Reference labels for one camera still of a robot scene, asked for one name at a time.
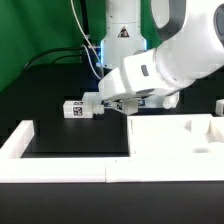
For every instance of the black work mat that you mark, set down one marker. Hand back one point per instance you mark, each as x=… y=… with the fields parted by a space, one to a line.
x=101 y=136

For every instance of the white square tabletop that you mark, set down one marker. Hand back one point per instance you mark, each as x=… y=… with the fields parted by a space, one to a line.
x=167 y=135

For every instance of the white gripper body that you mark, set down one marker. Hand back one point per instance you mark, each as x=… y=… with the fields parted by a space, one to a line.
x=136 y=77

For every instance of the white base marker plate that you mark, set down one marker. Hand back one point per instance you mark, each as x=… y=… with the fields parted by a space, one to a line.
x=149 y=102

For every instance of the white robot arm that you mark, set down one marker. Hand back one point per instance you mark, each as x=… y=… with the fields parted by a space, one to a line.
x=192 y=34

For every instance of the white U-shaped obstacle fence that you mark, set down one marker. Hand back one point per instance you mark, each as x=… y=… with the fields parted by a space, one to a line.
x=16 y=169

